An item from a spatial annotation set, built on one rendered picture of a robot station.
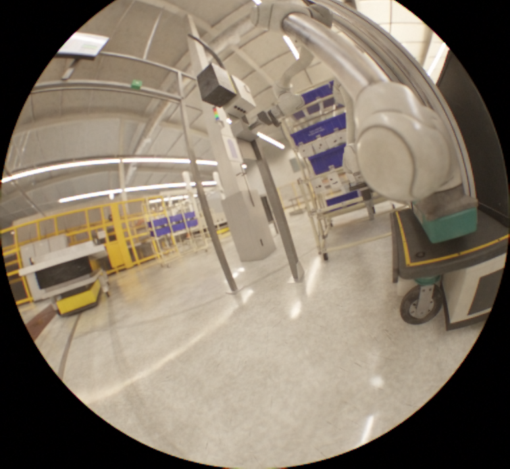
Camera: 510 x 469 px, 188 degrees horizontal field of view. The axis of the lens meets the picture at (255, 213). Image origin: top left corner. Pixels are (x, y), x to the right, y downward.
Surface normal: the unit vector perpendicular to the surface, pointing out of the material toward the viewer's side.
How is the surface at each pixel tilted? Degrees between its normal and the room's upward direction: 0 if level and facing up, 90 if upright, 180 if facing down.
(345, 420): 0
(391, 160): 96
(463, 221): 90
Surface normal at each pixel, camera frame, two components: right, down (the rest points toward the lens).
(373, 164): -0.90, 0.41
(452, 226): -0.72, 0.23
